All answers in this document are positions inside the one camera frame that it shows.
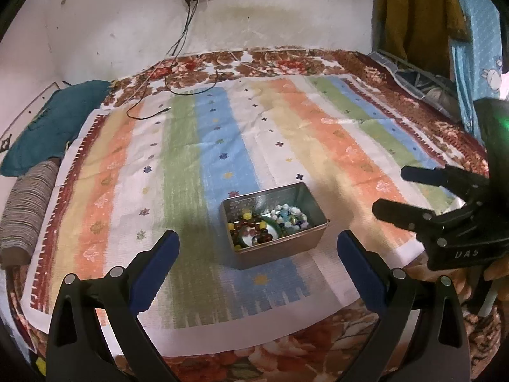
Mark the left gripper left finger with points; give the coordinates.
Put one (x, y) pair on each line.
(141, 280)

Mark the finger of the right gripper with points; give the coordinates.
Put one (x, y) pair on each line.
(463, 184)
(420, 221)

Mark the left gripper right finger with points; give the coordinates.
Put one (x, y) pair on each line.
(378, 285)

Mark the metal jewelry tin box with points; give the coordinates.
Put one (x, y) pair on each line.
(293, 207)

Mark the green jade bangle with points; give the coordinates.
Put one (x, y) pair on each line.
(256, 231)

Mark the person's right hand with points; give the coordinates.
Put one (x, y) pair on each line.
(466, 280)

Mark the brown floral bedsheet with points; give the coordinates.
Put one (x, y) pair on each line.
(322, 351)

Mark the blue patterned hanging cloth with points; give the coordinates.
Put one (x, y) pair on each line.
(477, 62)

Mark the striped grey bolster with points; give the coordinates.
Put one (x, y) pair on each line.
(24, 213)

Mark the striped colourful woven cloth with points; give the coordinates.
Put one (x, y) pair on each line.
(124, 182)

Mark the teal pillow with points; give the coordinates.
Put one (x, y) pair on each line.
(57, 124)

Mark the mustard yellow hanging garment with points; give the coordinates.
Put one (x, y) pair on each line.
(420, 31)

